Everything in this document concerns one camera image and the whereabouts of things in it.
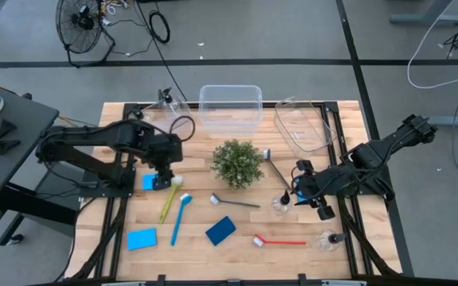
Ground tangled coloured cables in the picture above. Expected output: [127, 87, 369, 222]
[100, 0, 134, 17]

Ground grey desk foot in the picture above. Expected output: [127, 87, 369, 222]
[423, 105, 458, 128]
[390, 0, 458, 25]

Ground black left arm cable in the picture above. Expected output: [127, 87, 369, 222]
[168, 114, 196, 143]

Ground coiled black cable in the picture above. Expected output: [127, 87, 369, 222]
[148, 10, 172, 44]

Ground long black floor cable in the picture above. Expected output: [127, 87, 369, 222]
[133, 0, 188, 102]

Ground black side table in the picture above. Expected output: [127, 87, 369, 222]
[0, 85, 79, 255]

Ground red dish brush white bristles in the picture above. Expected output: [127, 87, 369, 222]
[252, 233, 308, 248]

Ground artificial green plant black pot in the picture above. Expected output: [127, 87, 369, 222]
[212, 138, 265, 191]

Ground yellow-green dish brush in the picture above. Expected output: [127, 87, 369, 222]
[157, 175, 184, 225]

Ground clear plastic tray with handles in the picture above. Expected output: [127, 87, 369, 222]
[273, 95, 338, 160]

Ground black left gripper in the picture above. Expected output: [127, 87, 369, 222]
[143, 133, 184, 191]

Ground teal dish brush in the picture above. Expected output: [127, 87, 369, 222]
[169, 192, 194, 247]

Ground black floor fan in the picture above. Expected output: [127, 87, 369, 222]
[55, 0, 117, 68]

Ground black triangular clamp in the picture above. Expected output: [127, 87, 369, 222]
[0, 118, 18, 139]
[0, 138, 21, 156]

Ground dark blue scrub sponge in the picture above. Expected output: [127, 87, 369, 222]
[204, 215, 237, 247]

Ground black aluminium rig frame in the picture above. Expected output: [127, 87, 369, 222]
[64, 101, 417, 286]

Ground grey dish brush white bristles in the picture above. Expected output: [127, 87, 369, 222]
[262, 149, 293, 191]
[209, 192, 261, 209]

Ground white floor cable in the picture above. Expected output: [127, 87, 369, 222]
[406, 0, 458, 91]

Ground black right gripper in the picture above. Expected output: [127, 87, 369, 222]
[294, 159, 336, 222]

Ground tall frosted plastic bin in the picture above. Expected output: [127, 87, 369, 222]
[198, 84, 264, 139]

